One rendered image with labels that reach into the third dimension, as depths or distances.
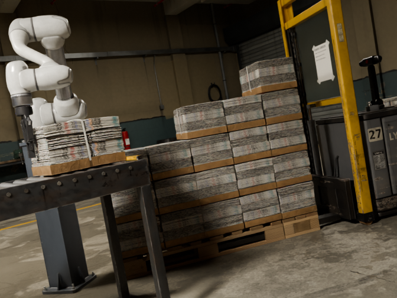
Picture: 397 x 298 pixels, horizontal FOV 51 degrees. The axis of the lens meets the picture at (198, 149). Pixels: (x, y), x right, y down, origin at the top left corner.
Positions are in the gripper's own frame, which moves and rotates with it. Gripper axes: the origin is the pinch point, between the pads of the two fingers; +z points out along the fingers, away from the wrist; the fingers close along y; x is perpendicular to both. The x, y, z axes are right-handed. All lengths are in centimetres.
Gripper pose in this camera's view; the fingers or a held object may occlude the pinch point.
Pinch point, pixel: (31, 150)
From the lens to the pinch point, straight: 208.9
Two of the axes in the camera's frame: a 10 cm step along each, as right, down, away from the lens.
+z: 1.6, 9.9, 0.5
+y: -5.7, 0.5, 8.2
